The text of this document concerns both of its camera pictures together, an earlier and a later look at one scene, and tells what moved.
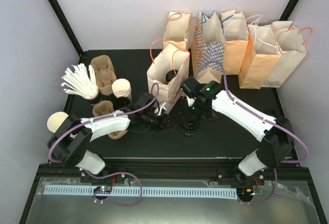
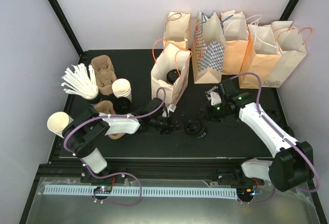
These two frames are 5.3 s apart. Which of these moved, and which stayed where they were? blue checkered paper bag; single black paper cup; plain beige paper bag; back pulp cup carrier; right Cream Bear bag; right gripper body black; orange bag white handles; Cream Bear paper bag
Moved: single black paper cup; right gripper body black; Cream Bear paper bag
Stayed: blue checkered paper bag; plain beige paper bag; back pulp cup carrier; right Cream Bear bag; orange bag white handles
